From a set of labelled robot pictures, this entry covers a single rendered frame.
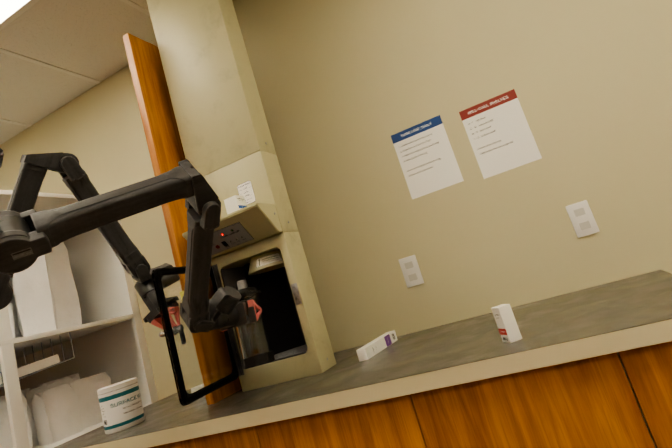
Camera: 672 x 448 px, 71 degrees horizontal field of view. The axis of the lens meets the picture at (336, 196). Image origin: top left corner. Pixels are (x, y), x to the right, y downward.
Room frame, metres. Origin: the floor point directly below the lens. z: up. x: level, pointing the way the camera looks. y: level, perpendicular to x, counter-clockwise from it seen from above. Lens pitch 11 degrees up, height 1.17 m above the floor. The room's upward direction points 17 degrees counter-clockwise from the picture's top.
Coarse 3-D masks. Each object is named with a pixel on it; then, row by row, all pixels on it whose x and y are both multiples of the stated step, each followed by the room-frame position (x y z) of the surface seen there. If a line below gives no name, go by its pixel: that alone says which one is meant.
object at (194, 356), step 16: (176, 288) 1.45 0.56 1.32; (176, 304) 1.43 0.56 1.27; (176, 320) 1.42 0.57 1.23; (176, 336) 1.40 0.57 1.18; (192, 336) 1.47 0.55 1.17; (208, 336) 1.55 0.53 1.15; (224, 336) 1.63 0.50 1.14; (192, 352) 1.45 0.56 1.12; (208, 352) 1.53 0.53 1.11; (224, 352) 1.61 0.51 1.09; (192, 368) 1.44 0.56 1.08; (208, 368) 1.51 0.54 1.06; (224, 368) 1.59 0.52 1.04; (176, 384) 1.37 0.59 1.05; (192, 384) 1.42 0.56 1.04; (208, 384) 1.49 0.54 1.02
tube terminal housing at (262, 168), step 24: (240, 168) 1.59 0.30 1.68; (264, 168) 1.56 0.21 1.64; (216, 192) 1.64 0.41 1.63; (264, 192) 1.57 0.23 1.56; (288, 216) 1.62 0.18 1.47; (264, 240) 1.59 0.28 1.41; (288, 240) 1.58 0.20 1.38; (240, 264) 1.76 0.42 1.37; (288, 264) 1.56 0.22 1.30; (312, 288) 1.64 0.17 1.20; (312, 312) 1.60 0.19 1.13; (312, 336) 1.56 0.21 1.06; (288, 360) 1.60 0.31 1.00; (312, 360) 1.57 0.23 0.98; (264, 384) 1.64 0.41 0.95
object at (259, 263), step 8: (256, 256) 1.64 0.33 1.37; (264, 256) 1.63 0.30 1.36; (272, 256) 1.63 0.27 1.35; (280, 256) 1.64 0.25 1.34; (256, 264) 1.63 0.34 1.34; (264, 264) 1.62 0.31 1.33; (272, 264) 1.62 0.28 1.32; (280, 264) 1.78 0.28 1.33; (248, 272) 1.68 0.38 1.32; (256, 272) 1.75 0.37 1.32; (264, 272) 1.77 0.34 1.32
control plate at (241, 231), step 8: (232, 224) 1.52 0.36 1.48; (240, 224) 1.51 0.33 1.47; (216, 232) 1.55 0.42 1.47; (224, 232) 1.55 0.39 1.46; (232, 232) 1.54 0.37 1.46; (240, 232) 1.54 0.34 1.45; (248, 232) 1.54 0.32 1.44; (216, 240) 1.57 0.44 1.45; (224, 240) 1.57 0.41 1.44; (232, 240) 1.57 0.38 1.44; (240, 240) 1.57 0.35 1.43; (248, 240) 1.57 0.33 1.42; (216, 248) 1.60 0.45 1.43; (224, 248) 1.60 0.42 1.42
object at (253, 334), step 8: (248, 296) 1.50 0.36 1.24; (256, 296) 1.52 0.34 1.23; (256, 312) 1.50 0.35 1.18; (264, 320) 1.54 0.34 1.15; (240, 328) 1.49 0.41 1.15; (248, 328) 1.49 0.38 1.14; (256, 328) 1.49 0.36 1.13; (264, 328) 1.52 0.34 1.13; (240, 336) 1.50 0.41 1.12; (248, 336) 1.49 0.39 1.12; (256, 336) 1.49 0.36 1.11; (264, 336) 1.51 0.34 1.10; (240, 344) 1.50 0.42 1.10; (248, 344) 1.48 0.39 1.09; (256, 344) 1.49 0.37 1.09; (264, 344) 1.50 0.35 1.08; (248, 352) 1.49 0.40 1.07; (256, 352) 1.48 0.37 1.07; (264, 352) 1.50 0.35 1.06
